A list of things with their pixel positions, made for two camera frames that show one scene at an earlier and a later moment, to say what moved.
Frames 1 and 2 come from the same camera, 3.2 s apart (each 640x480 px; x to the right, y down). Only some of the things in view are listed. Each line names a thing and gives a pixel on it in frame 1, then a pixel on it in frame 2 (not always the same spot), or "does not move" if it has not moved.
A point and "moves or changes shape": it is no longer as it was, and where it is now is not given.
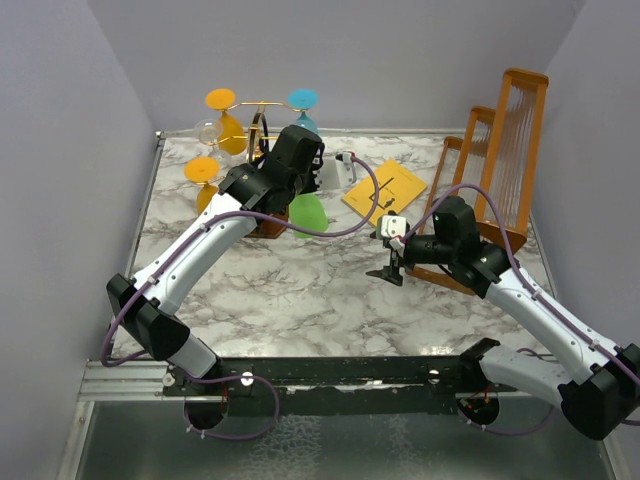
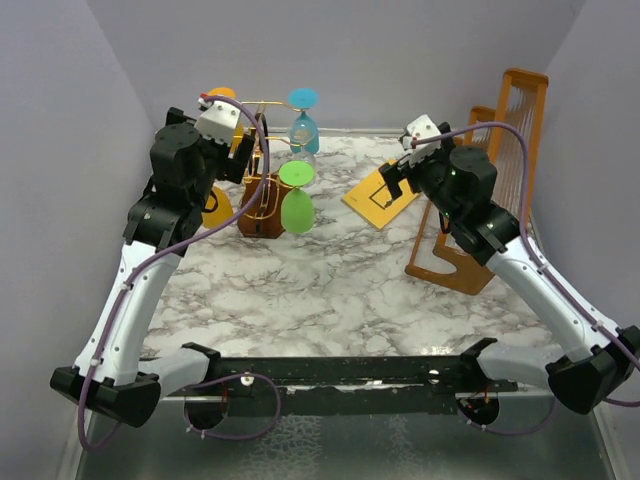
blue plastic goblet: x=304 y=99 does not move
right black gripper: x=390 y=273 -> x=392 y=173
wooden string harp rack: x=495 y=169 does not move
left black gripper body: x=307 y=183 -> x=216 y=156
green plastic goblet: x=308 y=211 moves or changes shape
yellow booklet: x=397 y=187 does not move
